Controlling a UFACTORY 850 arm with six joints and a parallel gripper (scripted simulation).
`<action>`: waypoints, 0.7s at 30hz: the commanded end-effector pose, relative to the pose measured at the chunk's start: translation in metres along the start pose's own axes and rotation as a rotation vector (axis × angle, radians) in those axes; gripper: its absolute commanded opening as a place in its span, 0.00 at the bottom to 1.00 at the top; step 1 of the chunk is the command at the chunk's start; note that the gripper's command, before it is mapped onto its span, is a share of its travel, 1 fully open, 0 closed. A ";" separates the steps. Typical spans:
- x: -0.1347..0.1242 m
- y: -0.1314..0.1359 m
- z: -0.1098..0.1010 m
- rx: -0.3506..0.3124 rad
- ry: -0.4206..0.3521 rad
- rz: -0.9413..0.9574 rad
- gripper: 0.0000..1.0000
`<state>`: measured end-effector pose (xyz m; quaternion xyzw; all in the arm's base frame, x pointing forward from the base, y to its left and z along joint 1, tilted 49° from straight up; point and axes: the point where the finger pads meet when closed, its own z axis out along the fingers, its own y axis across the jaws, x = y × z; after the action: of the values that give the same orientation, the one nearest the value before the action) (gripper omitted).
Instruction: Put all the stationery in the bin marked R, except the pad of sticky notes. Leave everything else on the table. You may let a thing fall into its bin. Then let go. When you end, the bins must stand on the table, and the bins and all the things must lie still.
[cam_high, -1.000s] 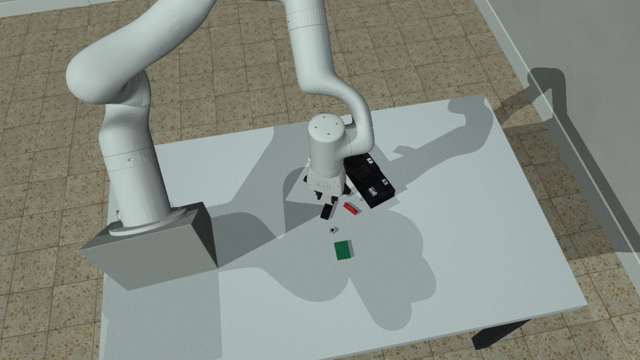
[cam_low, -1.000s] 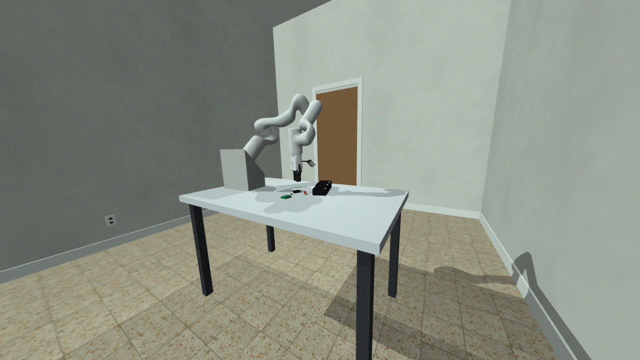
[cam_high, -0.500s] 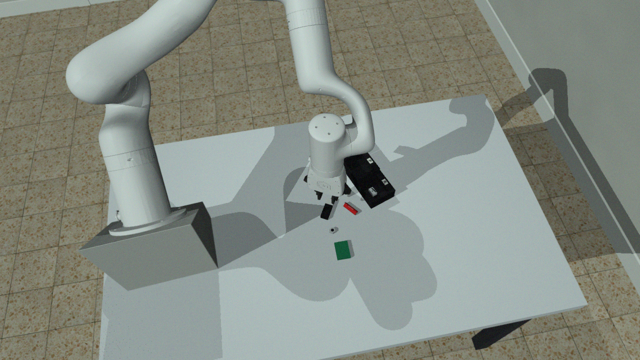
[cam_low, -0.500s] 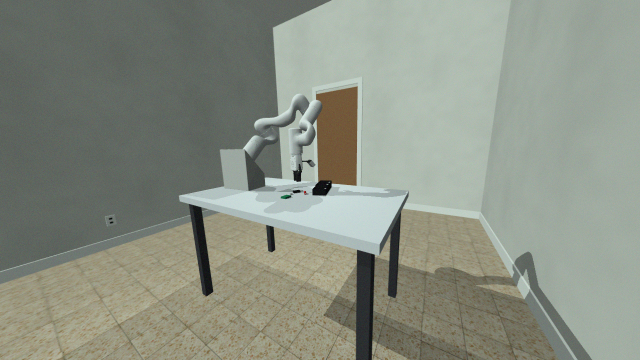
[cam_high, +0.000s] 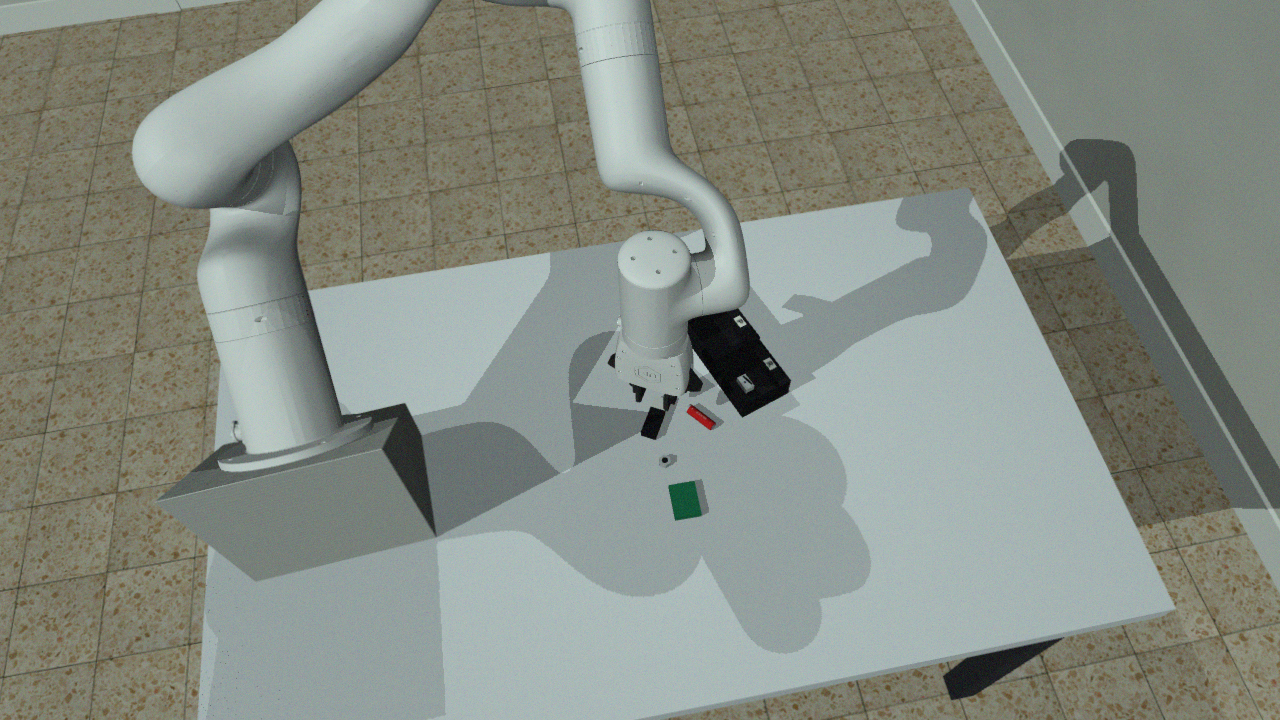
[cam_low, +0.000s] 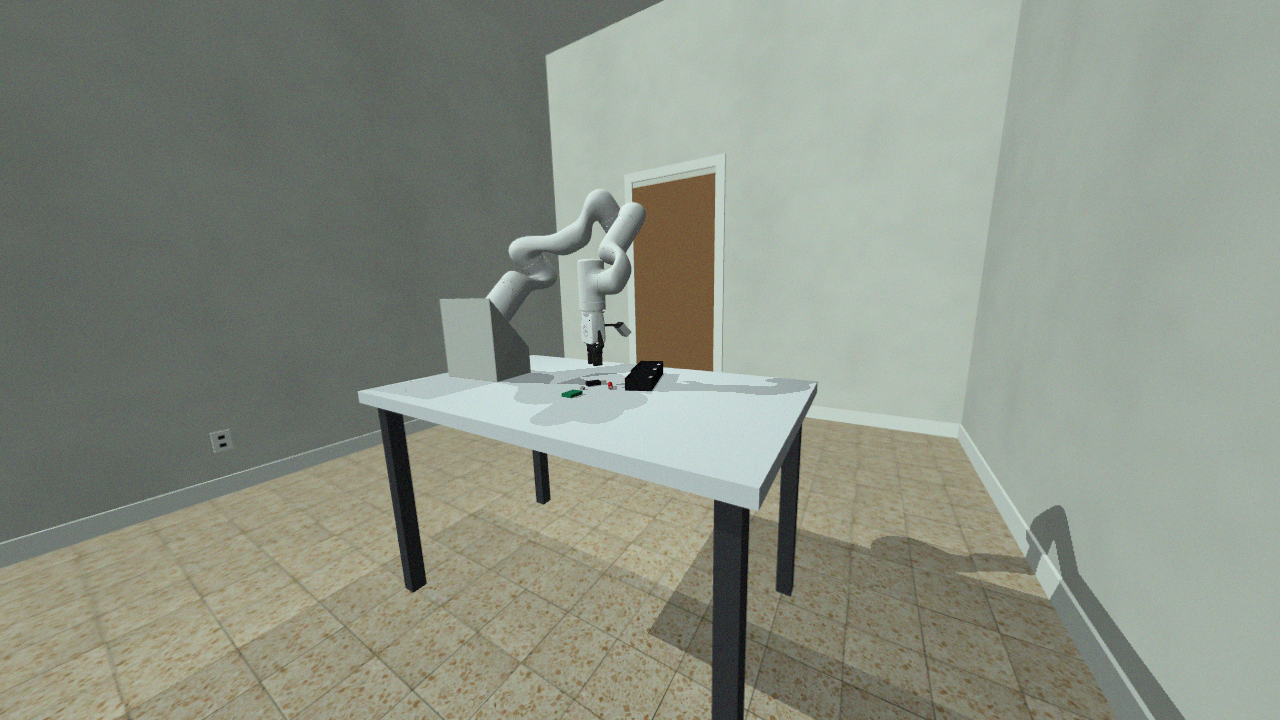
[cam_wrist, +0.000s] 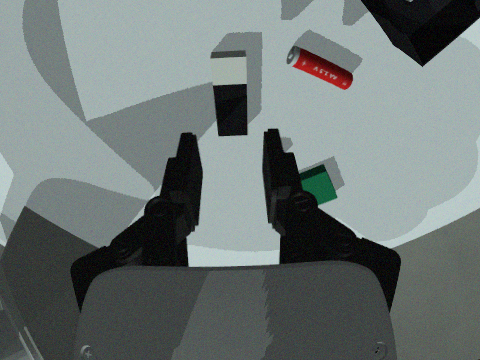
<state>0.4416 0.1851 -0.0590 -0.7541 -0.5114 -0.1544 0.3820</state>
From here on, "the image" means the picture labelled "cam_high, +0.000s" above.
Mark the red battery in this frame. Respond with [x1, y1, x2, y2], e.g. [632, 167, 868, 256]
[685, 404, 716, 430]

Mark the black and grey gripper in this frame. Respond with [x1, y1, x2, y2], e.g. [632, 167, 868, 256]
[608, 329, 703, 411]

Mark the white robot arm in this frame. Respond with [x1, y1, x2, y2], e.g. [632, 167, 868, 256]
[132, 0, 750, 471]

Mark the black rack of bins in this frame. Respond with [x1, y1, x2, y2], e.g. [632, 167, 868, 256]
[689, 309, 791, 416]

